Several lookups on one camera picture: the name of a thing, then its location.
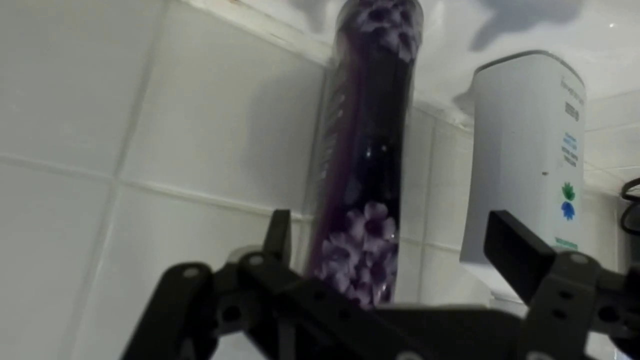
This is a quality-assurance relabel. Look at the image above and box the black toaster cord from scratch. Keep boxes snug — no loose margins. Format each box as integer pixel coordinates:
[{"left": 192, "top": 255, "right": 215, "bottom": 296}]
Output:
[{"left": 618, "top": 176, "right": 640, "bottom": 236}]

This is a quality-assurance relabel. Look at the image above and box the white soap pump dispenser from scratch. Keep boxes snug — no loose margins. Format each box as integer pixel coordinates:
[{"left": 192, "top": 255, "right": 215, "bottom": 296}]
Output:
[{"left": 459, "top": 49, "right": 589, "bottom": 269}]

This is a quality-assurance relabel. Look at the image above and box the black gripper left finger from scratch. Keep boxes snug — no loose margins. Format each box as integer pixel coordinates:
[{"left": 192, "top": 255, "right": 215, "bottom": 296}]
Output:
[{"left": 121, "top": 208, "right": 316, "bottom": 360}]

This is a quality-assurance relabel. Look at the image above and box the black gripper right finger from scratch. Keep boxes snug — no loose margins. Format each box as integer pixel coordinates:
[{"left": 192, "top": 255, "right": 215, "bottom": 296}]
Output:
[{"left": 482, "top": 208, "right": 640, "bottom": 360}]

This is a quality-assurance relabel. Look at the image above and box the purple floral soap bottle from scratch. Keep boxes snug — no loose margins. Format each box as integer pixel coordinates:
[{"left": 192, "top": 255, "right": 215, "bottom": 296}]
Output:
[{"left": 307, "top": 0, "right": 429, "bottom": 312}]

